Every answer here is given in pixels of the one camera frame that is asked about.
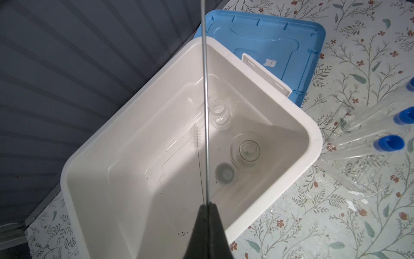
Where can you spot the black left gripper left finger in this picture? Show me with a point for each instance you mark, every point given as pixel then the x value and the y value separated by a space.
pixel 198 247

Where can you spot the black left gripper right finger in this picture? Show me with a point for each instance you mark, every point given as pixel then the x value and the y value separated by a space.
pixel 218 246

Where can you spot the white plastic storage box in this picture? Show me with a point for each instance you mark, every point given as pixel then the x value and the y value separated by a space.
pixel 132 190

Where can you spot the test tube blue cap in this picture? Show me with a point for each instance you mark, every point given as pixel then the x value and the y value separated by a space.
pixel 390 143
pixel 398 123
pixel 402 94

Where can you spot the blue plastic box lid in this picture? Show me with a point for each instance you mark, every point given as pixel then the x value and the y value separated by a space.
pixel 288 48

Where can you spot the small clear glass bottle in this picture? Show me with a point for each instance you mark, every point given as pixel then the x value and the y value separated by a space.
pixel 220 115

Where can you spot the thin wire tube brush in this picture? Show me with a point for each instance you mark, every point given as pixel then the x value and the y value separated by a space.
pixel 198 144

